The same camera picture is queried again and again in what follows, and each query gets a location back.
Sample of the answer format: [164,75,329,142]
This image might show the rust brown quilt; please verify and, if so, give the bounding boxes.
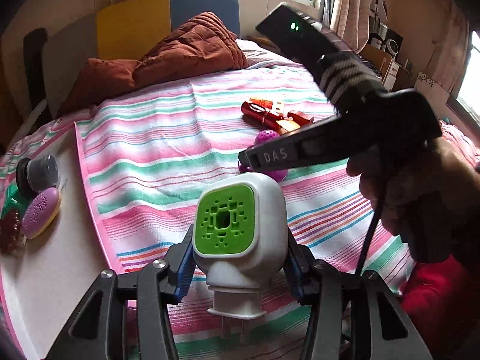
[58,11,248,116]

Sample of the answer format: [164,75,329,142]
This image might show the person right hand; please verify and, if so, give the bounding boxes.
[346,138,479,270]

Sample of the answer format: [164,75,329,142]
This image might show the pink white tray box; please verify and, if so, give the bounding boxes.
[1,125,123,359]

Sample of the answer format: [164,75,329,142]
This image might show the pink curtain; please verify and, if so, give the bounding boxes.
[330,0,372,53]

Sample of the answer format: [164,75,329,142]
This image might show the white boxes on shelf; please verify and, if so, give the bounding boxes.
[360,44,413,92]

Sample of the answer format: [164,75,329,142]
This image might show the black cable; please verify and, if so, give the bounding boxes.
[354,171,389,277]

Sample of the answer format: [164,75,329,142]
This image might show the shiny red metal case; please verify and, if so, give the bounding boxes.
[241,101,287,134]

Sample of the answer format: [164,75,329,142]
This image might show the dark red carved wooden piece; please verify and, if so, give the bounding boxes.
[0,208,21,253]

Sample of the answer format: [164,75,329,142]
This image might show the orange linked cubes block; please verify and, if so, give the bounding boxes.
[250,97,284,114]

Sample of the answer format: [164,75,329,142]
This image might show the purple oval soap case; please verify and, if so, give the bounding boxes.
[22,187,62,239]

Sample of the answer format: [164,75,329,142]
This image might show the green plastic funnel piece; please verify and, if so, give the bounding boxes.
[1,183,29,219]

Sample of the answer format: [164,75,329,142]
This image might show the purple perforated plastic dome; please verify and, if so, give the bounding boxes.
[238,130,289,183]

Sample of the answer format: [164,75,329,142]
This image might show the orange yellow plastic toy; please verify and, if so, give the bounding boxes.
[276,119,301,135]

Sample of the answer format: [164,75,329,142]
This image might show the white green plug device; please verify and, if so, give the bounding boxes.
[192,172,289,338]

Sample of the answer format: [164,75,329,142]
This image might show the dark red wooden block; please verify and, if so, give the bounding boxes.
[287,111,314,127]

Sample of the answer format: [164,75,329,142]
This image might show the multicolour padded headboard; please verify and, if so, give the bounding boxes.
[42,0,240,116]

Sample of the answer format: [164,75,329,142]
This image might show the black grey cylindrical cap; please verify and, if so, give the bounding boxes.
[16,154,59,199]

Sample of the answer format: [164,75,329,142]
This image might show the striped bed sheet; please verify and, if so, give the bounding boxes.
[1,40,479,359]

